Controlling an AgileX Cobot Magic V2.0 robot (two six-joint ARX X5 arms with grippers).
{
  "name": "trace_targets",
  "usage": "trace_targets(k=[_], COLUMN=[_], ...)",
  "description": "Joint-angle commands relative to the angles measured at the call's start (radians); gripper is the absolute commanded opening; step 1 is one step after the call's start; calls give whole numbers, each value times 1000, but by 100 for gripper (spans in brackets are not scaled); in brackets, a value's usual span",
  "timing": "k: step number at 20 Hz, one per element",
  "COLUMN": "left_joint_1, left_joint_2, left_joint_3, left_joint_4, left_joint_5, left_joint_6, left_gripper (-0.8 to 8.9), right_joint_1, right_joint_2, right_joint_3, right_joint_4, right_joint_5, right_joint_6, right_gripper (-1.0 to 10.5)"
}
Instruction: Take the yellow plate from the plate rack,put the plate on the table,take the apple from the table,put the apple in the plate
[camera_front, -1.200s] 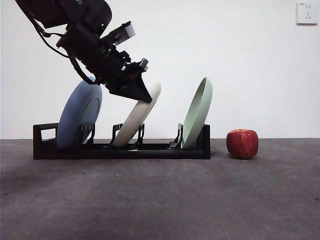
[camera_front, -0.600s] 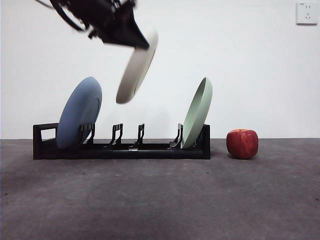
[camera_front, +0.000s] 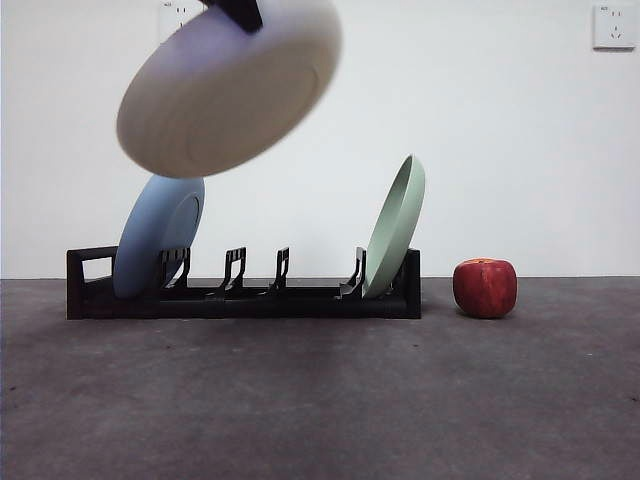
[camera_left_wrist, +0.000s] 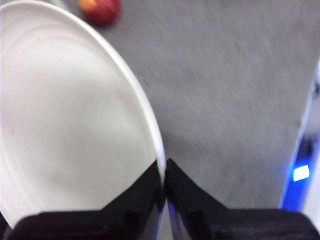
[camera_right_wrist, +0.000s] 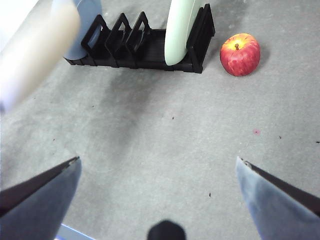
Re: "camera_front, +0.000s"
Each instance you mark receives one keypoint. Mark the white wall socket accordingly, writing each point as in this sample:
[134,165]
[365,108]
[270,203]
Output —
[614,27]
[171,12]

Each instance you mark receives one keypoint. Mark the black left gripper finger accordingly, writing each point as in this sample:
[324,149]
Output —
[242,15]

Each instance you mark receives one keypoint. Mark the red apple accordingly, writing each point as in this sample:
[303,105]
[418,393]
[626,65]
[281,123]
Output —
[485,290]

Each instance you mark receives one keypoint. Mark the green round plate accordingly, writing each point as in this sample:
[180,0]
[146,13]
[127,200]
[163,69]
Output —
[397,230]

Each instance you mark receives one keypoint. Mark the blue round plate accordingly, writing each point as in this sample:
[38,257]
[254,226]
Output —
[150,235]

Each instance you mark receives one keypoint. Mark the black plastic plate rack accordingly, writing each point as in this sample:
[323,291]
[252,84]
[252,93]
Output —
[75,300]

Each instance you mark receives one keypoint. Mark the pale yellow round plate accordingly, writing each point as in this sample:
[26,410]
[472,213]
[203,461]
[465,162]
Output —
[225,100]

